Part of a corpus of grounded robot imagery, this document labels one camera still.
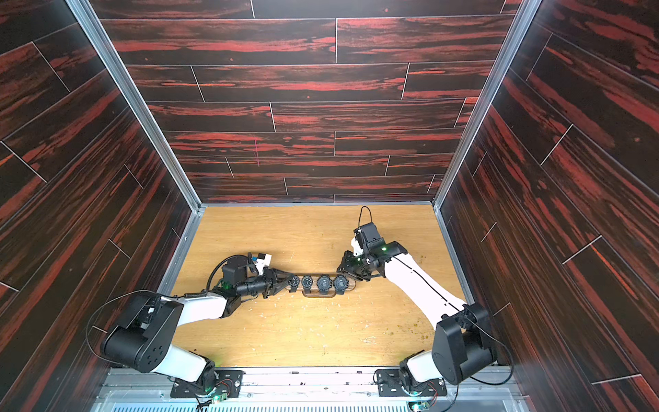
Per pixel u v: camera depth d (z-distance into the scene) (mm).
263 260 846
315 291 902
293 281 859
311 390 735
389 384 733
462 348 411
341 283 856
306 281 861
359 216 1207
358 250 758
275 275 799
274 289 799
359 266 702
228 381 734
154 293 971
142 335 448
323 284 842
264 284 782
